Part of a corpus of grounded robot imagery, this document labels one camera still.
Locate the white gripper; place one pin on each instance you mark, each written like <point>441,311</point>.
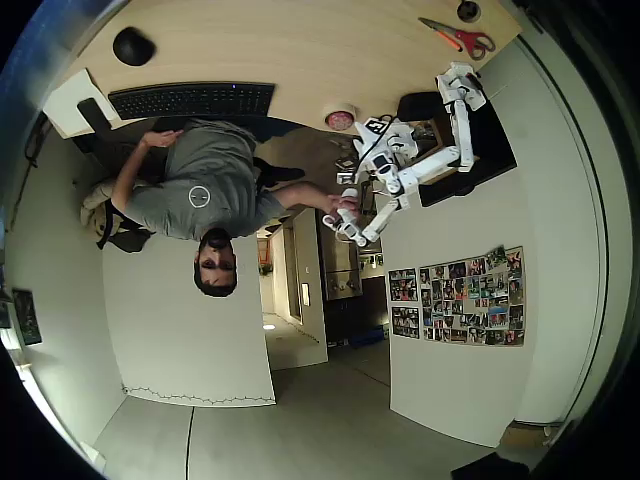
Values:
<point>368,135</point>

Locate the beige roll of tape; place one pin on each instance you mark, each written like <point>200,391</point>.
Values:
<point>340,106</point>

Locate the person's left forearm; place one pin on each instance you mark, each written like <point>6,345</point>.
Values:
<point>127,175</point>

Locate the person's right forearm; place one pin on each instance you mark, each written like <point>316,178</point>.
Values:
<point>307,194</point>

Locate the white follower robot arm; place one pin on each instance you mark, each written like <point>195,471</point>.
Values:
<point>462,120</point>

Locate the person's right hand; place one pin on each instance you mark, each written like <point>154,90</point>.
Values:
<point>340,202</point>

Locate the person's left hand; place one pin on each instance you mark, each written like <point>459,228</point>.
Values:
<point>160,139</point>

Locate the black and white marker tag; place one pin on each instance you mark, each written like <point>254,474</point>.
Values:
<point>375,125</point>

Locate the stainless steel fridge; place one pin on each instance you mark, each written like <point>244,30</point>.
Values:
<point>342,270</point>

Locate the small photo sheet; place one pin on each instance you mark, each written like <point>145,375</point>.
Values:
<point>405,322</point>
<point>402,285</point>

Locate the black round desk grommet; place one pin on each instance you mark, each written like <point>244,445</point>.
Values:
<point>469,10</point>

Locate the man in grey t-shirt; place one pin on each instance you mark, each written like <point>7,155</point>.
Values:
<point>210,165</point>

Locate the large photo collage poster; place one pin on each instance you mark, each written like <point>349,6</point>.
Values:
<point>472,295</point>

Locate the black computer keyboard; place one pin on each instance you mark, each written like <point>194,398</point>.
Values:
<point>192,100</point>

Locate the blue plastic crate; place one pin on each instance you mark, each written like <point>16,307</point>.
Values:
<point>370,336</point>

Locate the black computer mouse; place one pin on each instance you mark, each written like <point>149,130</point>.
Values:
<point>132,46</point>

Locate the beige jacket on chair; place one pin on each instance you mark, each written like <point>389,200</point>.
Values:
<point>97,205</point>

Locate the white paper sheet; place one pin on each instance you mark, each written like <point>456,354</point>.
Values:
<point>64,100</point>

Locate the brown cardboard box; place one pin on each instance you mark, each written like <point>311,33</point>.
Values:
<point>525,435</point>

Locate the dark framed wall picture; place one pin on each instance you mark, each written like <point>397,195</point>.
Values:
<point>26,317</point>

